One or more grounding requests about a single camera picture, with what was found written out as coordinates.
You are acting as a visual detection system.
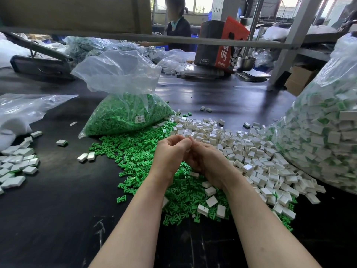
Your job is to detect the person's right hand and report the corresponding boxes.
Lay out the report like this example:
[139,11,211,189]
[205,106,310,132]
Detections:
[186,139,244,191]

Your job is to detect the person's left hand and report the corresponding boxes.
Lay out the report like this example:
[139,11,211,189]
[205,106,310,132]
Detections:
[148,134,194,189]

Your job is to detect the pile of green parts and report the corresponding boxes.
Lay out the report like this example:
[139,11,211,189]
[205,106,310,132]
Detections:
[88,120,296,231]

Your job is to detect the pile of white plastic caps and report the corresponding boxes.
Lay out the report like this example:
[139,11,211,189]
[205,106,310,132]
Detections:
[162,113,327,221]

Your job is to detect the pile of assembled white pieces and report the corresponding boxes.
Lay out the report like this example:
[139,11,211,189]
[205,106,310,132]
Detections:
[0,131,43,196]

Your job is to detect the person's left forearm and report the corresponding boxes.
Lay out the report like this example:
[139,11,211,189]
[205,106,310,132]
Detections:
[89,178,169,268]

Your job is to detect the person's right forearm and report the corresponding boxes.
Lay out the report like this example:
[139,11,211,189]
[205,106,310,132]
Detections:
[223,178,322,268]

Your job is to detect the bag of green clips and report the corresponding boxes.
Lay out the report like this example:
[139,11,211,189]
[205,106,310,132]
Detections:
[71,50,174,139]

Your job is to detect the large bag of white caps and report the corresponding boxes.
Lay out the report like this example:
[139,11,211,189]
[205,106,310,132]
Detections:
[270,32,357,194]

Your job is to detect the clear bag of pale parts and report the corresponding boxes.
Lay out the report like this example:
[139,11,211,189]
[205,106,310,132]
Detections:
[65,37,151,64]

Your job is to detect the crumpled white plastic bag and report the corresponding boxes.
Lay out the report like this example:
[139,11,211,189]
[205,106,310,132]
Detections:
[156,49,196,76]

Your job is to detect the white paper sheets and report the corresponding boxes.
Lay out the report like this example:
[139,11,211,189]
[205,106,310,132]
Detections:
[235,67,272,82]

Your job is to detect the metal bowl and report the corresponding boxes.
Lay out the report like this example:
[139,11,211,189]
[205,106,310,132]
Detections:
[237,55,256,71]

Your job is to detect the black and red box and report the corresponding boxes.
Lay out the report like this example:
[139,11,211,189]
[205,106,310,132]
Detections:
[194,16,251,71]

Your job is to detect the cardboard box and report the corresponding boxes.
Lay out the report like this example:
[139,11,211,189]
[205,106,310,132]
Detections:
[284,65,321,96]

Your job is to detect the black table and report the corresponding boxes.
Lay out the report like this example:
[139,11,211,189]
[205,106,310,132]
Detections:
[0,47,357,268]

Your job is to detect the empty clear plastic bag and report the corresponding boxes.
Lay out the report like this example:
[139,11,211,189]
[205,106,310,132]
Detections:
[0,93,79,153]

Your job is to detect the white bags on shelf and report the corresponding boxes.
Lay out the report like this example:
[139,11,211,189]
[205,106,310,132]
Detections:
[262,23,340,42]

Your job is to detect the brown board panel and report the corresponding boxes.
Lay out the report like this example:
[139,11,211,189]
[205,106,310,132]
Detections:
[0,0,152,32]

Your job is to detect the white plastic sheet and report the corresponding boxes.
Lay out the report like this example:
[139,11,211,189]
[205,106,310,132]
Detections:
[0,33,29,69]

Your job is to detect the grey metal shelf frame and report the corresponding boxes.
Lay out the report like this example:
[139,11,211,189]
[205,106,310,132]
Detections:
[0,0,357,87]

